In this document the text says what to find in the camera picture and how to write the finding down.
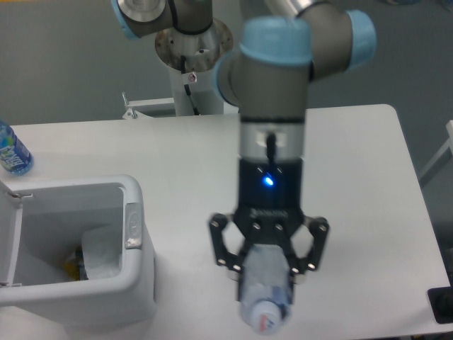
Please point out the white metal frame brackets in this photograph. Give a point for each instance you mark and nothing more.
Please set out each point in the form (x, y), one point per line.
(150, 108)

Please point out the yellow trash in bin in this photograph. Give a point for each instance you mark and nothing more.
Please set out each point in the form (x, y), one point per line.
(74, 266)

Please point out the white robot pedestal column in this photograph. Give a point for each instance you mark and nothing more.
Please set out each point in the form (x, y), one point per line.
(190, 61)

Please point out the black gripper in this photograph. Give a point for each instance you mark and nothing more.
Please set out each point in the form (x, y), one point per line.
(269, 212)

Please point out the white paper wrapper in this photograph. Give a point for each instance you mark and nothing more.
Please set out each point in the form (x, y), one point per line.
(102, 251)

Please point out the crushed clear plastic bottle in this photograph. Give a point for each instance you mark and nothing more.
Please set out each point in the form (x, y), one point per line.
(265, 293)

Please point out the white trash can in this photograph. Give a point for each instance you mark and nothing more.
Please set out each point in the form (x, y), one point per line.
(42, 223)

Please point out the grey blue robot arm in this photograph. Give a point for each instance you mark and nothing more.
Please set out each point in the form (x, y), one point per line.
(267, 76)

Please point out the blue labelled water bottle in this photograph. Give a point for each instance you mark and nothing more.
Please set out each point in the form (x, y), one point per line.
(15, 156)

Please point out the black clamp at table edge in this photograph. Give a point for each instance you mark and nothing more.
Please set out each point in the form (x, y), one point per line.
(441, 304)

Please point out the white frame at right edge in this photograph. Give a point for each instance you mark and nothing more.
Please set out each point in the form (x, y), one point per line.
(442, 156)

